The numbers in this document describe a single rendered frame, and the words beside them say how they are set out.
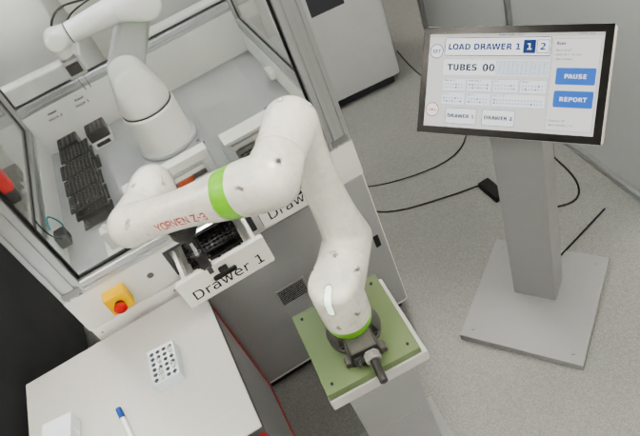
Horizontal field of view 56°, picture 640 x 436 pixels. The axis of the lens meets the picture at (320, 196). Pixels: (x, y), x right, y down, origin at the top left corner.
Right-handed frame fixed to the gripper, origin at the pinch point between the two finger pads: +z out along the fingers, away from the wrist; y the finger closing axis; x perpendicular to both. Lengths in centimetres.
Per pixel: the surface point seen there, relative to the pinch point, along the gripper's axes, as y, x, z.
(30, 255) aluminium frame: -18.5, -40.6, -22.2
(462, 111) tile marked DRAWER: 5, 86, -8
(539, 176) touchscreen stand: 16, 102, 22
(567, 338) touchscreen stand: 32, 95, 89
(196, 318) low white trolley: -3.0, -12.2, 17.1
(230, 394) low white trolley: 28.2, -11.4, 17.0
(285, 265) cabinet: -18.2, 19.9, 32.4
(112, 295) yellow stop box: -14.6, -30.0, 2.1
